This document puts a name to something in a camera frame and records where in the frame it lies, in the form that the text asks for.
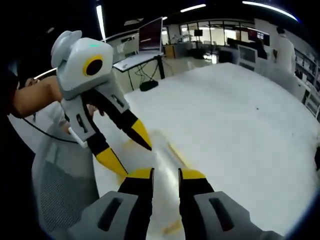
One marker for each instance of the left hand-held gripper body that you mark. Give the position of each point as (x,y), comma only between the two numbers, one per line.
(82,62)

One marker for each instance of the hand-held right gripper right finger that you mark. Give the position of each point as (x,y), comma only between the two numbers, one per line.
(200,207)

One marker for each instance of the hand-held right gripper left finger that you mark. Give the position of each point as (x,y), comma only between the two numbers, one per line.
(130,207)

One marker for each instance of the clear box with yellow buckle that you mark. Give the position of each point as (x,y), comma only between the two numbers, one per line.
(165,162)

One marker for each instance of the person's left hand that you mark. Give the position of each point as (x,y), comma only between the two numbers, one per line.
(96,110)

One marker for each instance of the black power adapter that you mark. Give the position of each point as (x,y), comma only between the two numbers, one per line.
(148,85)

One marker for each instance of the ceiling light strip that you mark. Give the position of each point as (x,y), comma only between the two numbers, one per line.
(100,22)
(270,8)
(193,8)

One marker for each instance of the laptop stand table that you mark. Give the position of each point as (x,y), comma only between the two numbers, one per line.
(159,66)

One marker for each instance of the grey mesh office chair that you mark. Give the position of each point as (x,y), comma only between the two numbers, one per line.
(60,180)

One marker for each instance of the open laptop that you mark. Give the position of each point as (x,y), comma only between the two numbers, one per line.
(150,40)

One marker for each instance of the white chair back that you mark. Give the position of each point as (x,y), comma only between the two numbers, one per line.
(247,57)

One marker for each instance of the white storage shelf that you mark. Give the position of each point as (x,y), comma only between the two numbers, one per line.
(308,67)

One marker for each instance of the wall monitor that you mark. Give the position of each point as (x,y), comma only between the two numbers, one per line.
(258,37)

